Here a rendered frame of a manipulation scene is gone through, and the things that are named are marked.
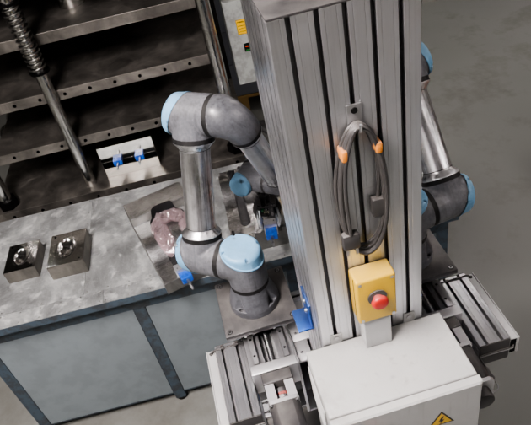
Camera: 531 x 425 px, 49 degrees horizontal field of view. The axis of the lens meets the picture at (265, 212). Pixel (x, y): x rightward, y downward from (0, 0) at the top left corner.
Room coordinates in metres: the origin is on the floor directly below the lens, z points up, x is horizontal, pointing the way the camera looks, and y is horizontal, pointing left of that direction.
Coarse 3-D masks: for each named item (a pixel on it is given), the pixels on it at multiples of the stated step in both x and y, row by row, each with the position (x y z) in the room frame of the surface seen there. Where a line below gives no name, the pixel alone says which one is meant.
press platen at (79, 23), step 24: (24, 0) 3.01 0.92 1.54; (48, 0) 2.92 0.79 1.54; (96, 0) 2.75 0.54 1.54; (120, 0) 2.68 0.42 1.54; (144, 0) 2.60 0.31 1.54; (168, 0) 2.53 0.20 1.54; (192, 0) 2.51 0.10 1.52; (0, 24) 2.72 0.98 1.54; (48, 24) 2.57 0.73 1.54; (72, 24) 2.50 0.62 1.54; (96, 24) 2.50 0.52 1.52; (120, 24) 2.50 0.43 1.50; (0, 48) 2.48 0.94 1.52
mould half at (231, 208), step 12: (228, 180) 1.99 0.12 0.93; (228, 192) 1.94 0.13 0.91; (252, 192) 1.92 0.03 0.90; (228, 204) 1.89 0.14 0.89; (252, 204) 1.86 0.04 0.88; (228, 216) 1.82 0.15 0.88; (252, 216) 1.79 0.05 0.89; (240, 228) 1.73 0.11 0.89; (264, 240) 1.67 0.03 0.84; (276, 240) 1.68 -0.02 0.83; (288, 240) 1.68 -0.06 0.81
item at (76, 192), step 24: (168, 144) 2.64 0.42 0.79; (216, 144) 2.53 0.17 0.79; (24, 168) 2.73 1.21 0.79; (48, 168) 2.68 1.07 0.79; (72, 168) 2.62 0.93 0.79; (96, 168) 2.57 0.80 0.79; (168, 168) 2.42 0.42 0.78; (216, 168) 2.38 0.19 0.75; (24, 192) 2.49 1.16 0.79; (48, 192) 2.45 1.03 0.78; (72, 192) 2.40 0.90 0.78; (96, 192) 2.36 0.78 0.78; (0, 216) 2.34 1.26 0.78; (24, 216) 2.35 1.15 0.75
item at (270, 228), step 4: (264, 220) 1.66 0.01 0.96; (268, 220) 1.65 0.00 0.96; (272, 220) 1.65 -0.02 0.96; (264, 224) 1.64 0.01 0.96; (268, 224) 1.63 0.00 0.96; (272, 224) 1.63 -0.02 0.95; (276, 224) 1.63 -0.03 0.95; (264, 228) 1.63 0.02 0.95; (268, 228) 1.63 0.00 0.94; (272, 228) 1.62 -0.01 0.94; (276, 228) 1.63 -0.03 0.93; (268, 232) 1.60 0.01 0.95; (272, 232) 1.60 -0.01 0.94; (276, 232) 1.59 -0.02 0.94; (268, 236) 1.59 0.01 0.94; (272, 236) 1.59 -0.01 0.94; (276, 236) 1.59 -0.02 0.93; (272, 240) 1.56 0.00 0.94; (272, 244) 1.54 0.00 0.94
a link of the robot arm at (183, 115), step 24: (192, 96) 1.38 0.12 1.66; (168, 120) 1.37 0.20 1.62; (192, 120) 1.33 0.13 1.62; (192, 144) 1.32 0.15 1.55; (192, 168) 1.32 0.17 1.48; (192, 192) 1.30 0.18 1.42; (192, 216) 1.28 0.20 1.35; (192, 240) 1.25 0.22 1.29; (216, 240) 1.26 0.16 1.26; (192, 264) 1.23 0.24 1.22
